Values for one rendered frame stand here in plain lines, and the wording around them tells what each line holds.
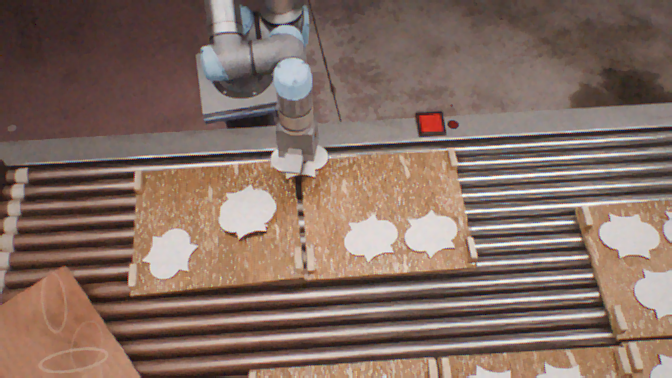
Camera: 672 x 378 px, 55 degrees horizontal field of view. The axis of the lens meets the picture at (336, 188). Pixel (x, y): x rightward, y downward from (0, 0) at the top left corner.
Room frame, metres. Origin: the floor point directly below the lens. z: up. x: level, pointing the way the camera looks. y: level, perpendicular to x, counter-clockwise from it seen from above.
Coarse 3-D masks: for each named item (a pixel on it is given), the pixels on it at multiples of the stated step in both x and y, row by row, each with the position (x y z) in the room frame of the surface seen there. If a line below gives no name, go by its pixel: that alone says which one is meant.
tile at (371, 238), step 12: (372, 216) 0.80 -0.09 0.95; (360, 228) 0.77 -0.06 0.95; (372, 228) 0.77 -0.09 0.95; (384, 228) 0.77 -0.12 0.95; (348, 240) 0.73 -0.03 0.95; (360, 240) 0.73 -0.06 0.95; (372, 240) 0.73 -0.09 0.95; (384, 240) 0.73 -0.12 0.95; (360, 252) 0.70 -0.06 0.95; (372, 252) 0.70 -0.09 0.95; (384, 252) 0.70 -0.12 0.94
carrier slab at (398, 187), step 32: (352, 160) 0.98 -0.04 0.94; (384, 160) 0.98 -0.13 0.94; (416, 160) 0.98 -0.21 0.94; (320, 192) 0.88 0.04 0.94; (352, 192) 0.88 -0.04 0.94; (384, 192) 0.88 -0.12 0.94; (416, 192) 0.88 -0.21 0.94; (448, 192) 0.88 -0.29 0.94; (320, 224) 0.78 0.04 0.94; (320, 256) 0.69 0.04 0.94; (352, 256) 0.69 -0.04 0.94; (384, 256) 0.69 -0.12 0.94; (416, 256) 0.69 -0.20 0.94; (448, 256) 0.69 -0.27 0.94
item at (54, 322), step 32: (32, 288) 0.57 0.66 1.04; (64, 288) 0.57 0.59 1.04; (0, 320) 0.49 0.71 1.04; (32, 320) 0.49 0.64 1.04; (64, 320) 0.49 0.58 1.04; (96, 320) 0.49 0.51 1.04; (0, 352) 0.42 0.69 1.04; (32, 352) 0.42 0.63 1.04; (64, 352) 0.42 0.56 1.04; (96, 352) 0.42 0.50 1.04
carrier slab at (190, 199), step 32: (160, 192) 0.88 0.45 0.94; (192, 192) 0.88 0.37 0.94; (224, 192) 0.88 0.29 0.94; (288, 192) 0.88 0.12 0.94; (160, 224) 0.78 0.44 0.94; (192, 224) 0.78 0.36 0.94; (288, 224) 0.78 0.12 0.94; (192, 256) 0.69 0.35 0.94; (224, 256) 0.69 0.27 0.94; (256, 256) 0.69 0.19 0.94; (288, 256) 0.69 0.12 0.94; (160, 288) 0.61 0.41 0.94; (192, 288) 0.61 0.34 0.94
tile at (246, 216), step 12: (228, 204) 0.82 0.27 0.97; (240, 204) 0.82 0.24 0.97; (252, 204) 0.82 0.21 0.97; (264, 204) 0.82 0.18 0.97; (228, 216) 0.79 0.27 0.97; (240, 216) 0.79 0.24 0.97; (252, 216) 0.79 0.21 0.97; (264, 216) 0.79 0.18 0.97; (228, 228) 0.76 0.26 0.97; (240, 228) 0.76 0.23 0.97; (252, 228) 0.76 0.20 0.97; (264, 228) 0.76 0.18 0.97
